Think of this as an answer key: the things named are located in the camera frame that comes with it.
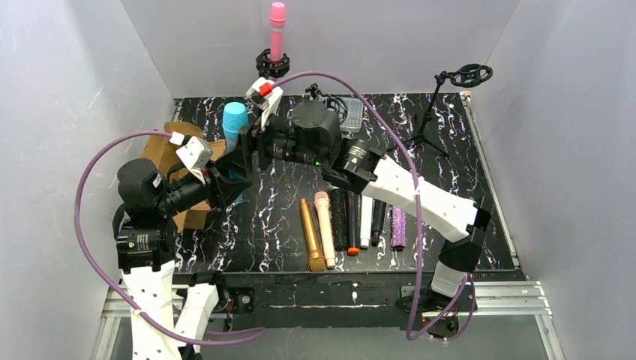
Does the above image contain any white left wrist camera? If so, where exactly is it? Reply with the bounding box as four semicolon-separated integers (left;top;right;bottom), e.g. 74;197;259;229
170;133;212;184

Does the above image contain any beige microphone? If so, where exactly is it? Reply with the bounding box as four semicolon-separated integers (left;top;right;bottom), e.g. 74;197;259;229
313;191;336;270

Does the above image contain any black tripod microphone stand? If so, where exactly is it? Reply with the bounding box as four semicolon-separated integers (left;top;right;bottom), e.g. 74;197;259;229
304;83;348;124
386;63;494;159

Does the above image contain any black round-base microphone stand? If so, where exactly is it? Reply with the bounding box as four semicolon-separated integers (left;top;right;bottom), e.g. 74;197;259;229
256;48;290;79

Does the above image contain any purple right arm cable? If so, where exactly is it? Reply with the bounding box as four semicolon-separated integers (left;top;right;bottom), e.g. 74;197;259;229
270;70;478;342

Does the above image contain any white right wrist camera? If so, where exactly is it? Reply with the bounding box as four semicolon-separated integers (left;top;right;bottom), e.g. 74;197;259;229
245;77;284;131

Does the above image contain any clear plastic organizer box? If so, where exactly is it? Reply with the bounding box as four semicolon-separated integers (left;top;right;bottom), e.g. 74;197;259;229
340;97;365;134

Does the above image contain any turquoise blue microphone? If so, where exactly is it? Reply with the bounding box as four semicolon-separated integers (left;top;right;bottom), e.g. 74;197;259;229
222;101;249;151

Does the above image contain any brown cardboard box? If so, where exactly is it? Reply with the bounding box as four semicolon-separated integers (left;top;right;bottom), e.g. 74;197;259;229
141;121;226;233

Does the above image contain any black white-banded microphone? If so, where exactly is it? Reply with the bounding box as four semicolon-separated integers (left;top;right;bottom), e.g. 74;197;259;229
370;199;387;247

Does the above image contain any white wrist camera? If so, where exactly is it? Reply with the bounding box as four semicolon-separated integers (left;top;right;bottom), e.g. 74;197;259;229
245;77;284;131
170;133;212;184

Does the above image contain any pink microphone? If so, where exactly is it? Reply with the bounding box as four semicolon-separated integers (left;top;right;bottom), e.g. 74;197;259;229
269;1;287;62

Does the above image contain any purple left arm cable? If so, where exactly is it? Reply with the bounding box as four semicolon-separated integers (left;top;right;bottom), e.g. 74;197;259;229
73;130;268;347

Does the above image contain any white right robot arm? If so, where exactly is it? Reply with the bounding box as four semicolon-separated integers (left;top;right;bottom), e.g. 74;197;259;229
213;100;488;297

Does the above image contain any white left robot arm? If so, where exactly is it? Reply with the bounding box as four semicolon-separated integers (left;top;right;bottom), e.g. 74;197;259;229
113;158;251;340

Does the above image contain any aluminium frame rail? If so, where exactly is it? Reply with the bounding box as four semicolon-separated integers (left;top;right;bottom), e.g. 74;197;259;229
91;283;566;360

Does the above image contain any black orange-tipped microphone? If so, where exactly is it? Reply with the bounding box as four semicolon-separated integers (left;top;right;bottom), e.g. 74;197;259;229
346;191;361;257

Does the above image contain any black glitter silver-mesh microphone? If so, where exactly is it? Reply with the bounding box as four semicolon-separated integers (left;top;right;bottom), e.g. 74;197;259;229
328;186;347;251

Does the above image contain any white microphone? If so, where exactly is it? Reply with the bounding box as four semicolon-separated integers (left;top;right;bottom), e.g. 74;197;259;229
360;195;373;249

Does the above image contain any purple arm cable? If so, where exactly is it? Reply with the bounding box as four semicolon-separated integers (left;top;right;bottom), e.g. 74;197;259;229
73;130;268;347
270;70;478;342

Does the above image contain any gold microphone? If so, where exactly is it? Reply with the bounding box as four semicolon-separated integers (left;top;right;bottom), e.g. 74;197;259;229
299;198;326;272

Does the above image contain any purple glitter microphone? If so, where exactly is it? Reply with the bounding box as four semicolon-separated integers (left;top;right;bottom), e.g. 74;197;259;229
391;206;407;251

